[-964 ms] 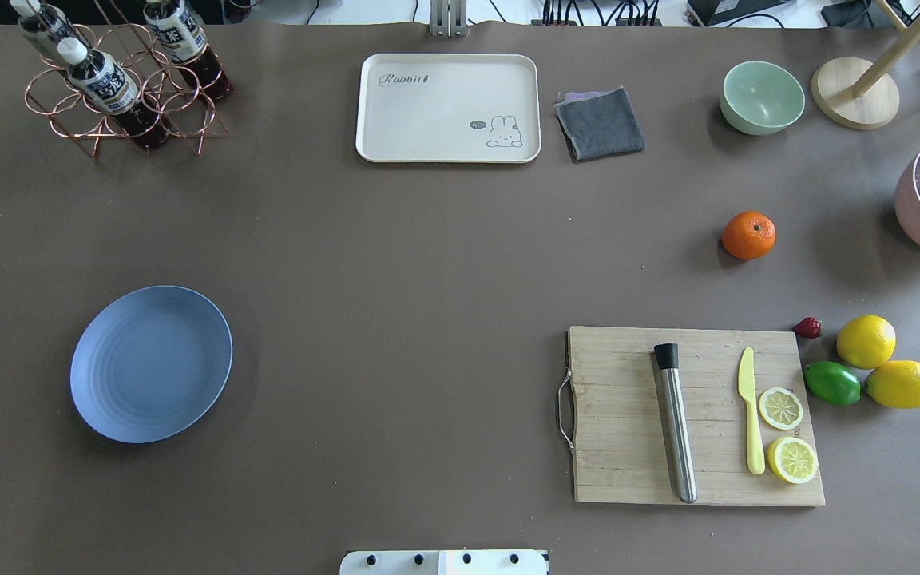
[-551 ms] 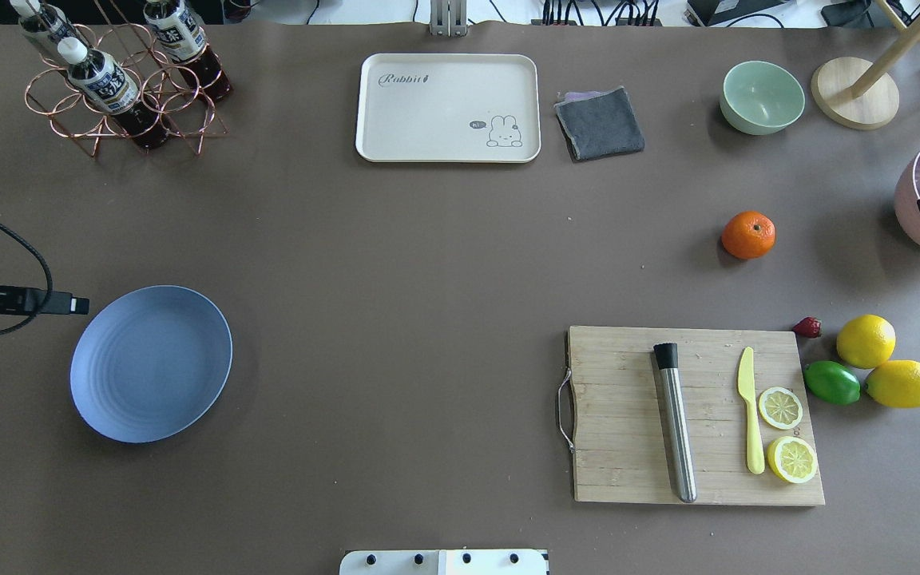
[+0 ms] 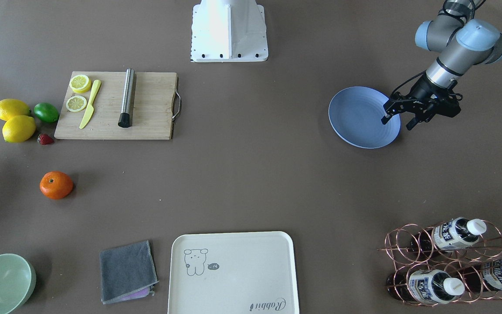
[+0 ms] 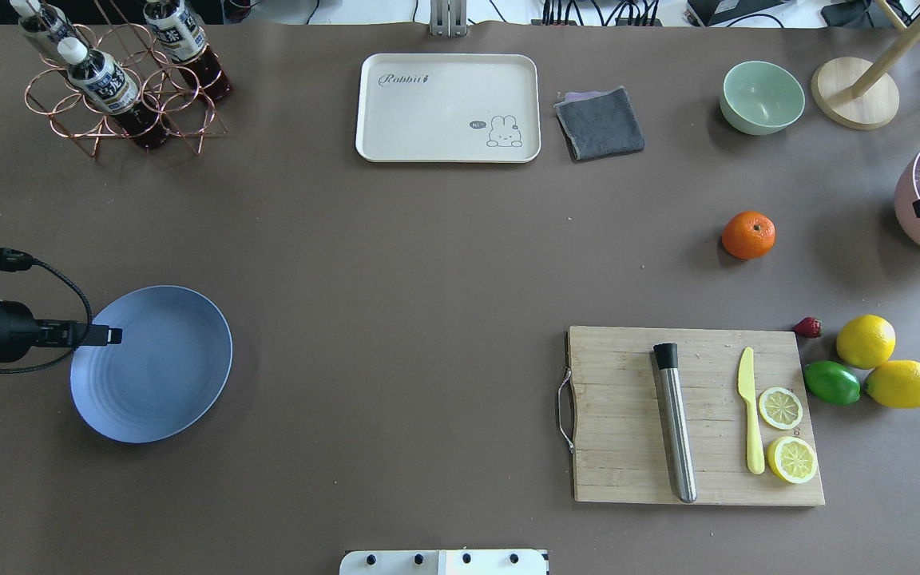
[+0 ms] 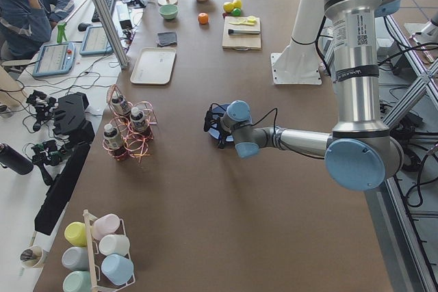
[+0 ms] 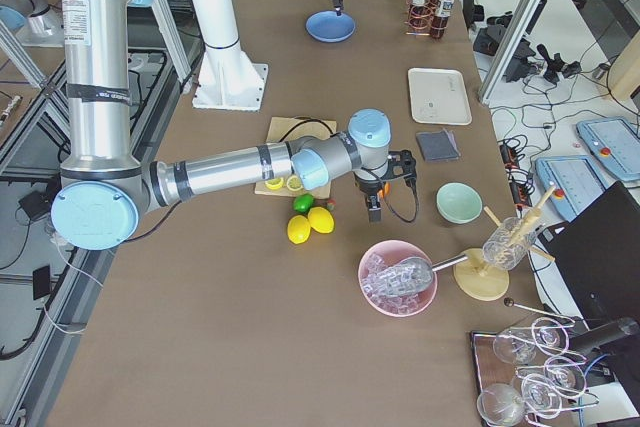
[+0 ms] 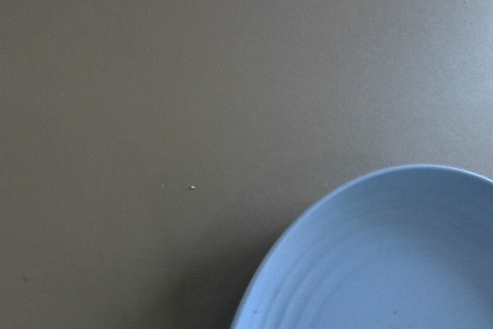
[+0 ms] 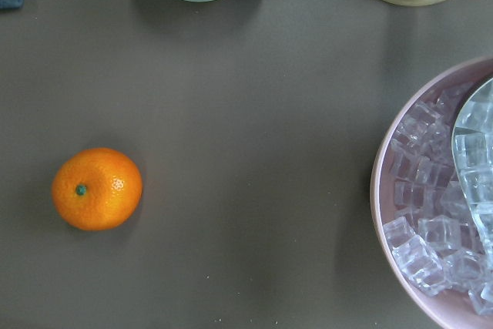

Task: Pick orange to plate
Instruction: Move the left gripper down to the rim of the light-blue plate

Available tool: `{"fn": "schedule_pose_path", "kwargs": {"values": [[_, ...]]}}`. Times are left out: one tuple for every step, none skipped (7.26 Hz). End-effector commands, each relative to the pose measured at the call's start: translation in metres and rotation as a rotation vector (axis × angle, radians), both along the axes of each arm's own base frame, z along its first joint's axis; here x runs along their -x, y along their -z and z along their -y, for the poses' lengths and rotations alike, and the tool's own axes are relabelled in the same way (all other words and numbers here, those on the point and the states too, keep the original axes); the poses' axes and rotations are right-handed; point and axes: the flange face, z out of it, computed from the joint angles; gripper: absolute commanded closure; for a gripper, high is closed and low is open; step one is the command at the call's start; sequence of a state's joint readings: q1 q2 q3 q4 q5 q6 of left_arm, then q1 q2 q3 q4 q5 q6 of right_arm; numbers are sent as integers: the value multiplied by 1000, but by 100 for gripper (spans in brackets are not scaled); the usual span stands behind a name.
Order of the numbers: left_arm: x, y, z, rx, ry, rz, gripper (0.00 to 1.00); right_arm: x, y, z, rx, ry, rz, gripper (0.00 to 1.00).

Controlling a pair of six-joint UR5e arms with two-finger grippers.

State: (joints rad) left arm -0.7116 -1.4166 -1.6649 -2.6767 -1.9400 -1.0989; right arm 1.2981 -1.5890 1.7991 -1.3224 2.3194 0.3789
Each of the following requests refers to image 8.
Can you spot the metal ice scoop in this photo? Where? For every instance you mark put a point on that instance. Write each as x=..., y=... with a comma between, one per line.
x=471, y=145

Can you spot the orange mandarin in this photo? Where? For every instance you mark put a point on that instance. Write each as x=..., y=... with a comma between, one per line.
x=97, y=189

